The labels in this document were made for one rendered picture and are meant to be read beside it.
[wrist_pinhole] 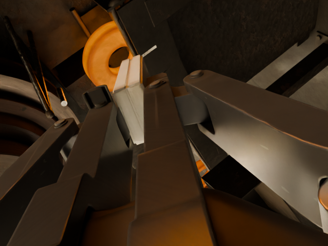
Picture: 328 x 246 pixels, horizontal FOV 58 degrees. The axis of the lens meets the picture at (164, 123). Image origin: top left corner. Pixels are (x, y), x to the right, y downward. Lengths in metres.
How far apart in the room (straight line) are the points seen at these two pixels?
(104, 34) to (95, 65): 0.06
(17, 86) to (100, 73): 0.16
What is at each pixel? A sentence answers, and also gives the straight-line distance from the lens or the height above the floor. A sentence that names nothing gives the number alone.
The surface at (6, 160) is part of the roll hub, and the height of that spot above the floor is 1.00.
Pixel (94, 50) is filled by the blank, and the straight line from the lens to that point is 0.60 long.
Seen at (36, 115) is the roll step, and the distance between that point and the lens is 0.59.
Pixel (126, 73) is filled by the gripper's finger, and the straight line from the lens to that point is 0.16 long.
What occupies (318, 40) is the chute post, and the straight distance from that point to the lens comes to 1.35.
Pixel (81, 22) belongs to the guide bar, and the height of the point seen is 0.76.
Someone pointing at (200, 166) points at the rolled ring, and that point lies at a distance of 1.16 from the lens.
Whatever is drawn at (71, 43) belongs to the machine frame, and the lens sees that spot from 0.67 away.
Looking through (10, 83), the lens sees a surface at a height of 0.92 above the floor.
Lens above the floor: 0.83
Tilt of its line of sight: 7 degrees down
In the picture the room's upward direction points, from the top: 128 degrees counter-clockwise
